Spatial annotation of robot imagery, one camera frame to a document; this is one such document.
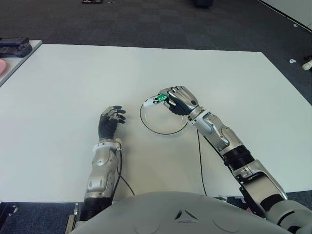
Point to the white background table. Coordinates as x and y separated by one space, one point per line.
297 9

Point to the grey robot torso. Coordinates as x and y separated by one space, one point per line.
170 214

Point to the metal robot stand rail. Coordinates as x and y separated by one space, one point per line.
72 219

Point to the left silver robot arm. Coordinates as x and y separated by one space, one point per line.
102 158

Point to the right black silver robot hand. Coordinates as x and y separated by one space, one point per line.
184 100

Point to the green white toothpaste tube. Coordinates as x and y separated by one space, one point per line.
161 98

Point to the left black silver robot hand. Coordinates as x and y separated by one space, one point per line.
106 126

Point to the white side table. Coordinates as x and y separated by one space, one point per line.
34 45

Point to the colourful flat floor item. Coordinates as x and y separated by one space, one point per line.
92 1

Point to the pink plate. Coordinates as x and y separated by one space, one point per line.
2 67

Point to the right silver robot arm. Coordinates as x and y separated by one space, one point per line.
214 126

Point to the metal table frame part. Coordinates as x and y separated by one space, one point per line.
8 210

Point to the white sneaker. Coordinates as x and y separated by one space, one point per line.
307 65

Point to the white plate with black rim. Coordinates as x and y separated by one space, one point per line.
158 122

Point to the dark game controller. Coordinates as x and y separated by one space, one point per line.
14 50
12 41

